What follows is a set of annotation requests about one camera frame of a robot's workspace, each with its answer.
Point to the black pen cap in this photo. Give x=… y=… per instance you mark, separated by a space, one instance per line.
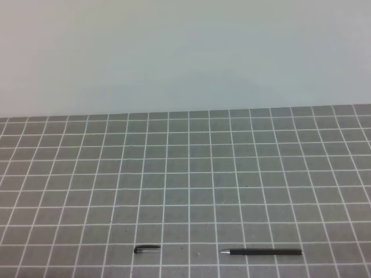
x=147 y=248

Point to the black pen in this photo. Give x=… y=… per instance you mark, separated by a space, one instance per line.
x=262 y=251

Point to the grey grid tablecloth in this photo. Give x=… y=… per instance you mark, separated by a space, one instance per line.
x=79 y=193

